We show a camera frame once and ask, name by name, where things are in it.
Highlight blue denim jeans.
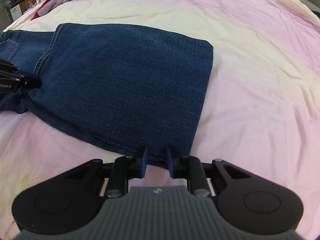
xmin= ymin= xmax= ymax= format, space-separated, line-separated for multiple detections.
xmin=1 ymin=23 xmax=214 ymax=167

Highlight pink white bed sheet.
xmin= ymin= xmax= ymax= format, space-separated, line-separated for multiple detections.
xmin=9 ymin=0 xmax=319 ymax=239

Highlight wooden side table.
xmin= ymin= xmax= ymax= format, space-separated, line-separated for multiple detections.
xmin=19 ymin=0 xmax=37 ymax=14

